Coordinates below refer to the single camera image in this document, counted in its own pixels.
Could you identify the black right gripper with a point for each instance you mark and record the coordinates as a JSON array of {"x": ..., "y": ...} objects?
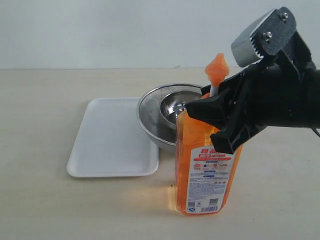
[{"x": 279, "y": 91}]

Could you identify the orange pump soap bottle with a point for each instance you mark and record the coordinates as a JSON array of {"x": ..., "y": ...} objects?
[{"x": 203, "y": 176}]

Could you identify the small stainless steel bowl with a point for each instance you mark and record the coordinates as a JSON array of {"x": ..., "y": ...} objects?
[{"x": 173, "y": 104}]

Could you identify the large steel mesh strainer bowl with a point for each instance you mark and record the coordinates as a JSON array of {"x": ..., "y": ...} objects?
[{"x": 148, "y": 114}]

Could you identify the white rectangular plastic tray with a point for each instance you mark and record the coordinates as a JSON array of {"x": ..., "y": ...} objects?
[{"x": 111, "y": 143}]

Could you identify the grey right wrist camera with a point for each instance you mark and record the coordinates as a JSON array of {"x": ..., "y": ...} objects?
[{"x": 266, "y": 36}]

